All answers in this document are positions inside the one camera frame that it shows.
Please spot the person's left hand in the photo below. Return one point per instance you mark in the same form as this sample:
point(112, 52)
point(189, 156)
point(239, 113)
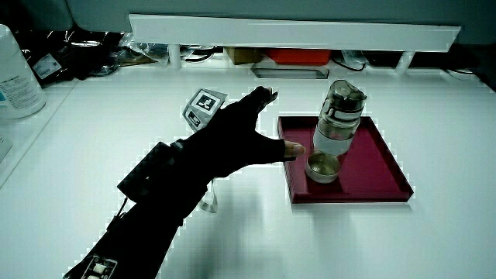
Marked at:
point(228, 139)

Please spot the clear glass bottle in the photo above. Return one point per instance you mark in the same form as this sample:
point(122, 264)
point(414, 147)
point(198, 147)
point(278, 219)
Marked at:
point(336, 128)

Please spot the person's left forearm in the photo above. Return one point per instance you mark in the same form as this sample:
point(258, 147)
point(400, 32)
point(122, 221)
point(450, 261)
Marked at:
point(147, 232)

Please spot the round metal bottle cap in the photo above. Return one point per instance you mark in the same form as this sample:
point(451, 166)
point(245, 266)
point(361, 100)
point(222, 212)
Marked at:
point(322, 167)

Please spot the brown cardboard box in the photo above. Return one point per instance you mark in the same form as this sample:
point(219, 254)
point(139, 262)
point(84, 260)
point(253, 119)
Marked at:
point(242, 55)

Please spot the flat grey tray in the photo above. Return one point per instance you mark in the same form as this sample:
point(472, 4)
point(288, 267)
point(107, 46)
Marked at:
point(288, 72)

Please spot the orange box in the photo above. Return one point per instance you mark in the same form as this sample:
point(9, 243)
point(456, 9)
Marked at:
point(298, 56)

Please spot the clear plastic bag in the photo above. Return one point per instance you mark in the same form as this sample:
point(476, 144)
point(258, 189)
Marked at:
point(149, 50)

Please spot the white shelf riser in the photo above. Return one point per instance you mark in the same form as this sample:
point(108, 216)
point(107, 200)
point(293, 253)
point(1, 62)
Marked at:
point(294, 34)

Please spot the dark red tray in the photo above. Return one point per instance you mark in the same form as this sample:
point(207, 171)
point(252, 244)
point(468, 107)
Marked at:
point(372, 170)

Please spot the black plastic bags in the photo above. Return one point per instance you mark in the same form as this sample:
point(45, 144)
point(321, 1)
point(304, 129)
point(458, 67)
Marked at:
point(73, 54)

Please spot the large white plastic jar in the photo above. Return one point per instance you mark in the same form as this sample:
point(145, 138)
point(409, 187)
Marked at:
point(17, 77)

